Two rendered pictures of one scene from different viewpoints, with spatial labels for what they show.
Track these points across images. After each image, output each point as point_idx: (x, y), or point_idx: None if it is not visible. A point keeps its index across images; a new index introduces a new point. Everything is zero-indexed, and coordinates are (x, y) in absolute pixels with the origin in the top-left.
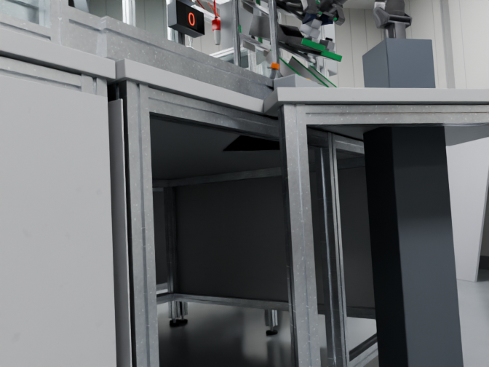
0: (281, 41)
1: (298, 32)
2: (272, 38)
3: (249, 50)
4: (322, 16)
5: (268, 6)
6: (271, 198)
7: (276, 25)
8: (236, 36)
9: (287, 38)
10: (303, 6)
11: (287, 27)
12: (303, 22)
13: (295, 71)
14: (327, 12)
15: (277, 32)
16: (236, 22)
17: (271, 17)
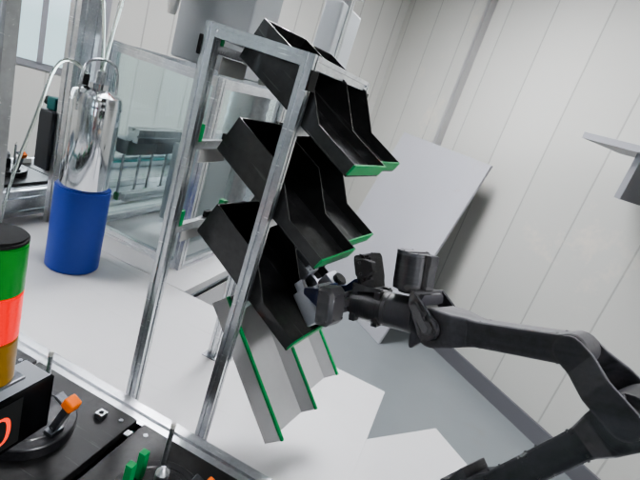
0: (252, 304)
1: (293, 256)
2: (236, 302)
3: (215, 92)
4: (345, 290)
5: (250, 237)
6: None
7: (253, 277)
8: (168, 242)
9: (264, 313)
10: (317, 313)
11: (276, 228)
12: (305, 293)
13: (258, 379)
14: (357, 318)
15: (250, 290)
16: (176, 211)
17: (249, 262)
